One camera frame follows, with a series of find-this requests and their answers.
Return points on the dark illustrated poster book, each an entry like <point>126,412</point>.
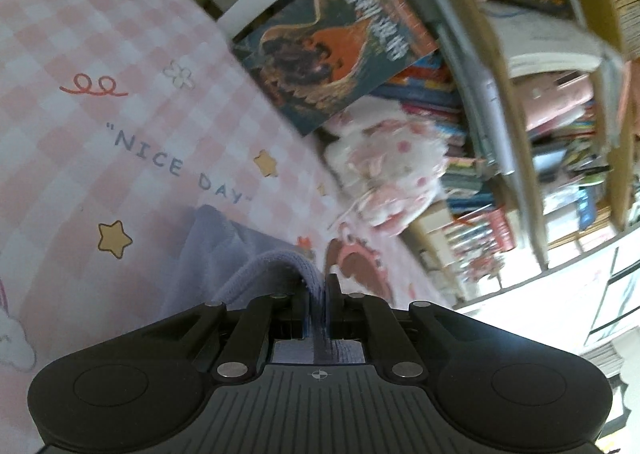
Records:
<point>316,57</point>

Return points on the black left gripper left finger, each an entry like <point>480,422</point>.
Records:
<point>281,314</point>

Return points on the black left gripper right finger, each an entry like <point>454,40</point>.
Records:
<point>355,316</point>

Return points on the white pink plush bunny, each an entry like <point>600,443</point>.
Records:
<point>387,162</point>

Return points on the pink checked cartoon tablecloth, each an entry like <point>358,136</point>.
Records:
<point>119,119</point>

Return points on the purple and mauve sweater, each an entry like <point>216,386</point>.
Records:
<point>223,261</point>

